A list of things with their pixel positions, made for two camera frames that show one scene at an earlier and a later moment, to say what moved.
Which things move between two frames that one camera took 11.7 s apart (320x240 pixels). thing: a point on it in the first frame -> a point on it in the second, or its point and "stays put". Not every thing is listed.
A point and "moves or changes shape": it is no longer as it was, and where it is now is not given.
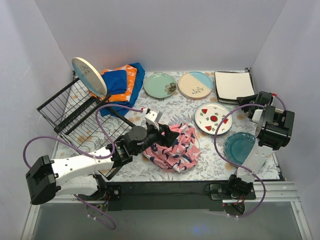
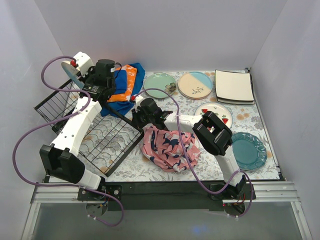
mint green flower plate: [160, 85] stays put
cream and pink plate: [195, 89] stays put
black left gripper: [164, 135] -> [88, 75]
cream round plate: [89, 76] moves or changes shape
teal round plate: [237, 145] stays put
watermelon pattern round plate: [208, 116] stays put
